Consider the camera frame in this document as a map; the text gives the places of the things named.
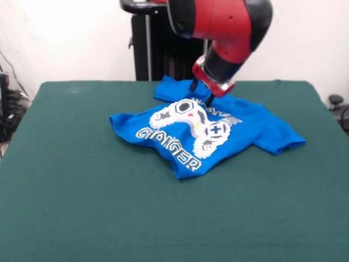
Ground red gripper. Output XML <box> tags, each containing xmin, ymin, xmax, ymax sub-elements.
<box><xmin>189</xmin><ymin>53</ymin><xmax>236</xmax><ymax>108</ymax></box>

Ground blue printed shirt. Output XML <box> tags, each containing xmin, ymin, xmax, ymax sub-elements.
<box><xmin>109</xmin><ymin>75</ymin><xmax>307</xmax><ymax>181</ymax></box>

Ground black office chair base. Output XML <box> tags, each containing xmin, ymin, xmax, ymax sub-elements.
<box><xmin>328</xmin><ymin>94</ymin><xmax>349</xmax><ymax>137</ymax></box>

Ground dark green table cloth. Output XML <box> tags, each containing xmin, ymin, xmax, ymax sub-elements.
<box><xmin>0</xmin><ymin>80</ymin><xmax>349</xmax><ymax>262</ymax></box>

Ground black box device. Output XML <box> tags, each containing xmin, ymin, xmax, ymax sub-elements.
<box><xmin>0</xmin><ymin>73</ymin><xmax>10</xmax><ymax>118</ymax></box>

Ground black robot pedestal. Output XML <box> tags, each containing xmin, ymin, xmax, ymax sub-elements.
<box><xmin>119</xmin><ymin>0</ymin><xmax>212</xmax><ymax>81</ymax></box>

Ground black cable tangle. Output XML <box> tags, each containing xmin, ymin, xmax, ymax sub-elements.
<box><xmin>0</xmin><ymin>50</ymin><xmax>32</xmax><ymax>143</ymax></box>

